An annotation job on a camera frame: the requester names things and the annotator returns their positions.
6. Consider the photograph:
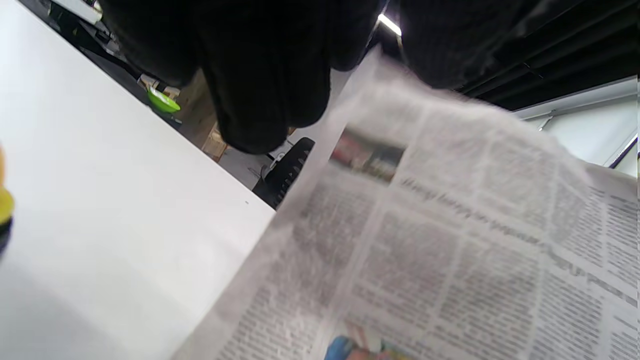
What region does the person's left hand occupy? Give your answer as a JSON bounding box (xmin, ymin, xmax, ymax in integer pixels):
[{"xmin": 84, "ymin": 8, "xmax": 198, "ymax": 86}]
[{"xmin": 97, "ymin": 0, "xmax": 531, "ymax": 154}]

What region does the black office chair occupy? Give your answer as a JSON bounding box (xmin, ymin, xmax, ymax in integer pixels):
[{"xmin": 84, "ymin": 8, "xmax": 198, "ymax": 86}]
[{"xmin": 251, "ymin": 136, "xmax": 316, "ymax": 210}]

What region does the green bowl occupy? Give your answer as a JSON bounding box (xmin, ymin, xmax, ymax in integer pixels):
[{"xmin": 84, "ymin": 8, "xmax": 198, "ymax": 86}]
[{"xmin": 146, "ymin": 86, "xmax": 182, "ymax": 115}]

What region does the printed newspaper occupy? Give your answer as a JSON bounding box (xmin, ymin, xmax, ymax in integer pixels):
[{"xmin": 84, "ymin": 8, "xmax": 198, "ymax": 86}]
[{"xmin": 170, "ymin": 47, "xmax": 640, "ymax": 360}]

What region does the yellow sponge shoe polish lid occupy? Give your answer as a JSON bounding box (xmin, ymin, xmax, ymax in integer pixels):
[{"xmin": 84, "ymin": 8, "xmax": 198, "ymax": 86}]
[{"xmin": 0, "ymin": 145, "xmax": 16, "ymax": 261}]

